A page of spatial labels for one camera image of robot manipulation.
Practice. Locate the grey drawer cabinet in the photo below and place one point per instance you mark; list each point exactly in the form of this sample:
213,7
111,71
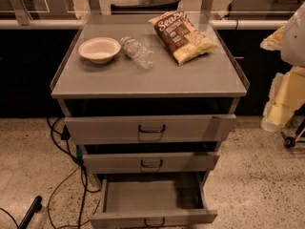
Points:
210,84

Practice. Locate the grey top drawer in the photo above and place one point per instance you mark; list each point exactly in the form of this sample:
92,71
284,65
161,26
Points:
149,128

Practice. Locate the grey bottom drawer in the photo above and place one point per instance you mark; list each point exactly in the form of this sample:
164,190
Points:
139,202

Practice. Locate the black chair back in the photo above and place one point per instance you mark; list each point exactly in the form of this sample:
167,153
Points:
151,8

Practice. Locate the clear plastic water bottle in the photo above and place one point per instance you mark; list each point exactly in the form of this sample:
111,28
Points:
140,55

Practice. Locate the brown yellow chip bag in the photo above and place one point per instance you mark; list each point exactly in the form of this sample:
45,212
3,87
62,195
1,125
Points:
180,36

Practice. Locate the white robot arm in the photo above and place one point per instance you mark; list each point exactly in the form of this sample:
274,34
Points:
293,40

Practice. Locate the black bar on floor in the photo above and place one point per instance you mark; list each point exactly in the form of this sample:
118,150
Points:
35,207

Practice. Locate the white horizontal rail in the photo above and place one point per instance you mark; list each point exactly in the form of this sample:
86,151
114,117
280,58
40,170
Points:
76,24

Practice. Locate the grey middle drawer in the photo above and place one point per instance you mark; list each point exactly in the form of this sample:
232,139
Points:
150,163

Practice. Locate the black wheeled stand base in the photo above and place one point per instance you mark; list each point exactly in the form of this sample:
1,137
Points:
298,137

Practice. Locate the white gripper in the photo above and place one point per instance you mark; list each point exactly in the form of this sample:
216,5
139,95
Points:
294,45

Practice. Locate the white bowl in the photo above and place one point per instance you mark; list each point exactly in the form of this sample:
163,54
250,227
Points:
99,50

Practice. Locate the grey drawer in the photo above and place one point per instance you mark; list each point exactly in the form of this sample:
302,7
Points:
139,202
150,163
149,128

